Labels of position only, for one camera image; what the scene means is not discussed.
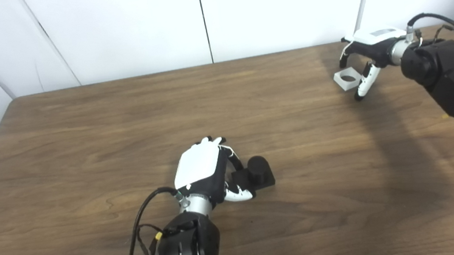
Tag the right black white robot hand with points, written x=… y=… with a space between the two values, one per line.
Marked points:
x=371 y=40

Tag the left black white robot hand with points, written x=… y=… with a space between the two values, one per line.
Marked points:
x=197 y=165

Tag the white square piece with hole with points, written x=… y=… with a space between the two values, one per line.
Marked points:
x=347 y=86

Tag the black peg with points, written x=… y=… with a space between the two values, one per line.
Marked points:
x=259 y=171

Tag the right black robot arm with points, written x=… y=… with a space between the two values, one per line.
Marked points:
x=451 y=72

